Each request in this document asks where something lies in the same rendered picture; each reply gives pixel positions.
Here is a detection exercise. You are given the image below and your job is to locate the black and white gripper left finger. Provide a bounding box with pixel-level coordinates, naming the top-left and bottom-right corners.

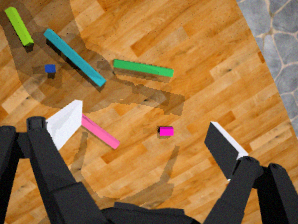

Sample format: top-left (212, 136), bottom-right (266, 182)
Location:
top-left (0, 100), bottom-right (113, 224)

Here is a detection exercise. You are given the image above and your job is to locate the turquoise rod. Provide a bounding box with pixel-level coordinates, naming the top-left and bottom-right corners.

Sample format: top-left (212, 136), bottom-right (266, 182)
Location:
top-left (43, 29), bottom-right (106, 87)

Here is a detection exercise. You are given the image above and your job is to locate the pink rod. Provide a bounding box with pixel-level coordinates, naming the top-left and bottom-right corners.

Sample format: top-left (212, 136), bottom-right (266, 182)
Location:
top-left (82, 113), bottom-right (120, 149)

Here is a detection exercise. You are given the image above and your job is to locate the small blue block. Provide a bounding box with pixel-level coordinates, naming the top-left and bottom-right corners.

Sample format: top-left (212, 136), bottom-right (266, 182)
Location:
top-left (45, 64), bottom-right (56, 72)

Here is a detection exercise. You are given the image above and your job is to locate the short magenta rod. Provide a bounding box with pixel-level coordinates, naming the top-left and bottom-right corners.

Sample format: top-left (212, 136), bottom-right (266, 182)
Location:
top-left (160, 127), bottom-right (174, 136)

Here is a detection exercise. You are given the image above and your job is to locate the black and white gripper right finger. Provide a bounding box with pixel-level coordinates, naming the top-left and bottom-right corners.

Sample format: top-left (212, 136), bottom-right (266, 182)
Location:
top-left (202, 121), bottom-right (298, 224)

